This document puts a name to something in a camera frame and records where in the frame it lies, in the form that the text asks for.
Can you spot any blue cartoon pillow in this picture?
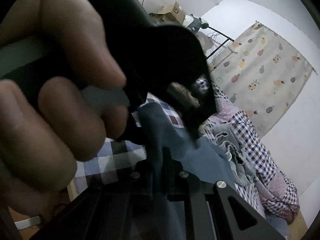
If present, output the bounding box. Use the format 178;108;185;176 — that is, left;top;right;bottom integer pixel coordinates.
265;210;290;239

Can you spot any person's left hand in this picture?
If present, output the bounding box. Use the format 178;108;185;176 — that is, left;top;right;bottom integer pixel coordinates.
1;0;128;217

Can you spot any light grey-blue garment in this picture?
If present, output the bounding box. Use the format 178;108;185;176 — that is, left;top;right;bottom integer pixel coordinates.
211;124;255;187

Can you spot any black metal clothes rack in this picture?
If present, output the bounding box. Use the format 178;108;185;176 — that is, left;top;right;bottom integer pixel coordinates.
196;27;238;68

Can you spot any cardboard box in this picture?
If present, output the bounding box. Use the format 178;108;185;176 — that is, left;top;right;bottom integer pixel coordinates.
150;2;185;25

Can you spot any dark blue garment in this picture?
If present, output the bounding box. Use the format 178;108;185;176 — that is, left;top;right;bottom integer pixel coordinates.
138;103;235;199

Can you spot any plaid and dotted quilt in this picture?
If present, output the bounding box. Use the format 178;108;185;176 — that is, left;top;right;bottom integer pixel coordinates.
202;84;300;223

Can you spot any checkered plaid bed sheet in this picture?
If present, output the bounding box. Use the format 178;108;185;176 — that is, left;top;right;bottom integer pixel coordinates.
72;92;186;196

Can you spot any pineapple print wall cloth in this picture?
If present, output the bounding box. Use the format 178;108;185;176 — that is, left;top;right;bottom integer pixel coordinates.
209;22;313;137

